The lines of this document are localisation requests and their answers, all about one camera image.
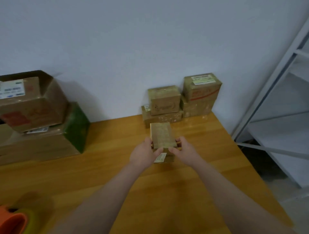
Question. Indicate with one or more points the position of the person's left hand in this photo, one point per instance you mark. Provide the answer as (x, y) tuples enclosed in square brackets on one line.
[(144, 154)]

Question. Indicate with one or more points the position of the small box with white label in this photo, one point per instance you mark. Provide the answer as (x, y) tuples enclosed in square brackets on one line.
[(161, 134)]

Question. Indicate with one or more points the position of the blue orange tape dispenser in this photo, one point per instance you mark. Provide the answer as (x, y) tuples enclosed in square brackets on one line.
[(14, 222)]

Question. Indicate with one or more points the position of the person's right hand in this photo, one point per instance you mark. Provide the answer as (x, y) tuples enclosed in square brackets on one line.
[(188, 153)]

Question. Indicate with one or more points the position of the grey metal frame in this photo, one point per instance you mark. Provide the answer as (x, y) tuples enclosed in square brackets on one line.
[(275, 77)]

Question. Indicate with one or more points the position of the box barcode label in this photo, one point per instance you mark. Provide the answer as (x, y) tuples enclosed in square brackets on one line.
[(161, 118)]

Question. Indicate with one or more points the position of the person's right forearm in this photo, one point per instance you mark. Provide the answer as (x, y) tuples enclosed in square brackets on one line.
[(241, 200)]

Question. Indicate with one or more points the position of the person's left forearm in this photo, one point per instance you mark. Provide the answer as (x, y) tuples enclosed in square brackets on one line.
[(96, 202)]

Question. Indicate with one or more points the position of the small open-flap cardboard box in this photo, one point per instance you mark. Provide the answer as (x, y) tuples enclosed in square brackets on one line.
[(164, 100)]

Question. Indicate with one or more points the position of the stack of cardboard boxes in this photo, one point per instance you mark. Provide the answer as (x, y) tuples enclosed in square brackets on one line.
[(43, 130)]

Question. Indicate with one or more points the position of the squat red-printed cardboard box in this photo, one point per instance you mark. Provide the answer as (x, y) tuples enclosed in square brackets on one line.
[(203, 87)]

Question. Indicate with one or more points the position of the wooden table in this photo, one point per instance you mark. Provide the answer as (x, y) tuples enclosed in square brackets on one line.
[(145, 202)]

